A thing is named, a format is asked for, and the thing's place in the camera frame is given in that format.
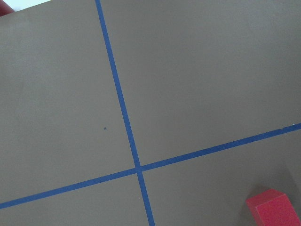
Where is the red block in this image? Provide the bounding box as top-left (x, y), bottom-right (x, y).
top-left (246, 189), bottom-right (301, 226)

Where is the red cylinder object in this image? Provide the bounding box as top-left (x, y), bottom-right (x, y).
top-left (0, 0), bottom-right (14, 16)

